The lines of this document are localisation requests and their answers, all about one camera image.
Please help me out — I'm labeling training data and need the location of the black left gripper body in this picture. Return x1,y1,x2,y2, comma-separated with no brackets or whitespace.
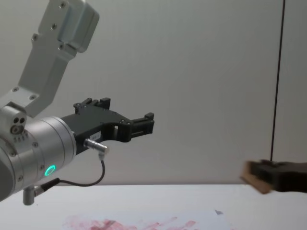
60,107,126,156

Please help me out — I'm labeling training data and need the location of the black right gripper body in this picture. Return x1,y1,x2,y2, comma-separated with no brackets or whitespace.
275,161,307,194

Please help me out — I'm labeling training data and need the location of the white table cloth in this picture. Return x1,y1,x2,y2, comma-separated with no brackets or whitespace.
0,184,307,230

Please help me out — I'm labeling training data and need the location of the white sheet with red smears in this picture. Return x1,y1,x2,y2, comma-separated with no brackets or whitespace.
61,210,234,230

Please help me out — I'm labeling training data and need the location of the thin dark cable silver plug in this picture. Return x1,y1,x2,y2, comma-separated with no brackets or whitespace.
35,138,111,192

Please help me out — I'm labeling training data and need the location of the thin black vertical cord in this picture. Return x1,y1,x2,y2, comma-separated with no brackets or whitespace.
270,0,286,161

